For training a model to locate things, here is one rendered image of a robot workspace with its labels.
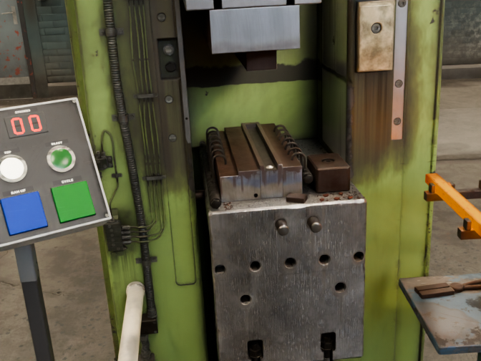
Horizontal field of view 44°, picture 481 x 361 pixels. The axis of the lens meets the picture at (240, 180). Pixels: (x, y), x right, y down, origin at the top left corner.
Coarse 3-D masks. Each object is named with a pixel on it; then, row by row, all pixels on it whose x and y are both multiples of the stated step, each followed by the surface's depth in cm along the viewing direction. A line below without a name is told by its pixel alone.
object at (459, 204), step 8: (432, 176) 145; (440, 176) 145; (440, 184) 140; (448, 184) 140; (440, 192) 138; (448, 192) 135; (456, 192) 135; (448, 200) 134; (456, 200) 131; (464, 200) 131; (456, 208) 130; (464, 208) 126; (472, 208) 126; (464, 216) 126; (472, 216) 122; (480, 216) 122; (472, 224) 122; (480, 224) 118; (480, 232) 118
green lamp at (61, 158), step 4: (60, 148) 126; (52, 152) 126; (56, 152) 126; (60, 152) 126; (64, 152) 127; (68, 152) 127; (52, 156) 125; (56, 156) 126; (60, 156) 126; (64, 156) 126; (68, 156) 127; (52, 160) 125; (56, 160) 125; (60, 160) 126; (64, 160) 126; (68, 160) 126; (56, 164) 125; (60, 164) 126; (64, 164) 126; (68, 164) 126
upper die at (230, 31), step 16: (208, 16) 134; (224, 16) 131; (240, 16) 132; (256, 16) 132; (272, 16) 132; (288, 16) 133; (208, 32) 140; (224, 32) 132; (240, 32) 133; (256, 32) 133; (272, 32) 133; (288, 32) 134; (224, 48) 133; (240, 48) 134; (256, 48) 134; (272, 48) 135; (288, 48) 135
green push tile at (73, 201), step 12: (84, 180) 127; (60, 192) 124; (72, 192) 125; (84, 192) 126; (60, 204) 123; (72, 204) 124; (84, 204) 125; (60, 216) 123; (72, 216) 124; (84, 216) 125
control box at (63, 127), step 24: (0, 120) 123; (24, 120) 125; (48, 120) 127; (72, 120) 129; (0, 144) 122; (24, 144) 124; (48, 144) 126; (72, 144) 128; (0, 168) 120; (24, 168) 122; (48, 168) 125; (72, 168) 127; (96, 168) 129; (0, 192) 120; (24, 192) 122; (48, 192) 124; (96, 192) 128; (0, 216) 118; (48, 216) 122; (96, 216) 127; (0, 240) 117; (24, 240) 119
